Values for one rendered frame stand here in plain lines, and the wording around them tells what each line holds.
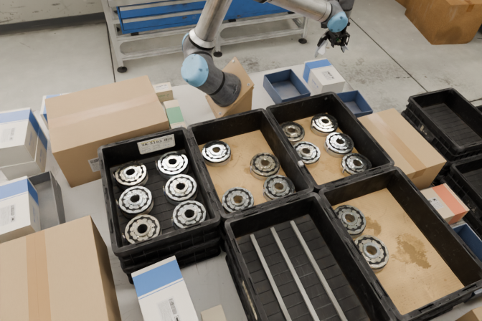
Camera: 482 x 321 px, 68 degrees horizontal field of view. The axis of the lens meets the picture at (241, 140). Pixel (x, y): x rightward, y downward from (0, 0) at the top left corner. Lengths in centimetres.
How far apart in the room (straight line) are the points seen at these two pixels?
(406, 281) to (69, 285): 90
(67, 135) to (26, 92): 189
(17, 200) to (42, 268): 31
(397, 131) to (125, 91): 107
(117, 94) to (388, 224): 108
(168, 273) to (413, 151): 94
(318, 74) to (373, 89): 140
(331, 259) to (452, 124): 134
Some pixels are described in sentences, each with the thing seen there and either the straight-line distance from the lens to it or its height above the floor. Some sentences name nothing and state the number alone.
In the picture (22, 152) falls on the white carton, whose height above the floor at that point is 84.
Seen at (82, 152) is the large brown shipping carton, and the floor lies 86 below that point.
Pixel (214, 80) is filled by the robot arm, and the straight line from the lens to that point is 145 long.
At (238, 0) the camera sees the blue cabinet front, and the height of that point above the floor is 48.
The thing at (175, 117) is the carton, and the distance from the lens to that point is 155.
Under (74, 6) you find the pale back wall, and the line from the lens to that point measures 389.
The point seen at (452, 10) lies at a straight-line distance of 383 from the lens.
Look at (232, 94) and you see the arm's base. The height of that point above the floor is 86.
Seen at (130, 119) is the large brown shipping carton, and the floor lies 90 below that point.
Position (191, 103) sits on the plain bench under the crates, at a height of 70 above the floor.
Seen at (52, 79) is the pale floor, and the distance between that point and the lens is 330.
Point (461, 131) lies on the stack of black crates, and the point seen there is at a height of 49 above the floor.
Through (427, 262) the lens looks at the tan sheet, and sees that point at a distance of 123.
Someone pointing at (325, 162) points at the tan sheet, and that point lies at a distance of 133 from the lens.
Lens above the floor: 182
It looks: 47 degrees down
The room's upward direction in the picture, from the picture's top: 2 degrees clockwise
